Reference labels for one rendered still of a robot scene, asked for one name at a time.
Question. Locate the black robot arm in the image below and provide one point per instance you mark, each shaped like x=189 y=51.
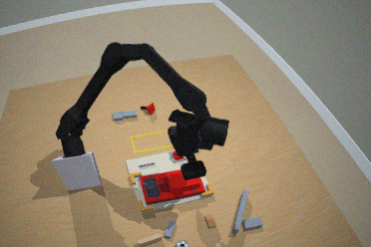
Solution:
x=211 y=131

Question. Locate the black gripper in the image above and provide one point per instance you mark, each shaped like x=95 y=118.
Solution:
x=193 y=168

